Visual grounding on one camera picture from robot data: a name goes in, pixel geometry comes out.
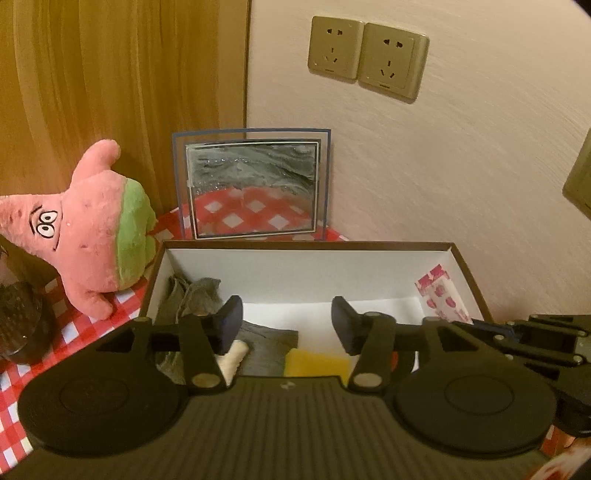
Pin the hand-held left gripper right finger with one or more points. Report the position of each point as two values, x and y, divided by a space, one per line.
344 323

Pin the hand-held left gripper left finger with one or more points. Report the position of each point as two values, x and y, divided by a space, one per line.
231 323

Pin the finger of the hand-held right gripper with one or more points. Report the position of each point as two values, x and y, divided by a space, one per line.
531 353
554 330

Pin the grey cloth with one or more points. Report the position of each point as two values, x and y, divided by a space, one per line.
268 346

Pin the yellow sponge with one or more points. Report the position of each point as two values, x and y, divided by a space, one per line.
314 364

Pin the brown cardboard box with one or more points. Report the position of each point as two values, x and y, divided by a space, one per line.
300 277

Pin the pink printed plastic packet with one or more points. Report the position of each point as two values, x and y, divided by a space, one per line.
438 290

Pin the pink starfish plush toy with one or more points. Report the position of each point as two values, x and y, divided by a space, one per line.
92 221

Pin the dark glass jar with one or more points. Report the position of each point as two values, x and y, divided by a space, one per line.
23 323

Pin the red checked tablecloth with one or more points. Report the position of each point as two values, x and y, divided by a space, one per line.
14 415

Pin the wooden door panel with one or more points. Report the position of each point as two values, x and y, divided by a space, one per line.
115 69

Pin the glass sand picture frame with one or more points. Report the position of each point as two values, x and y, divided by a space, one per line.
249 184

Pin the gold wall switch plate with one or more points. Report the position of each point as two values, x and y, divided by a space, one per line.
581 180

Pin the gold wall socket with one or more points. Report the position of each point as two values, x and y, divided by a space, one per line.
392 60
334 46

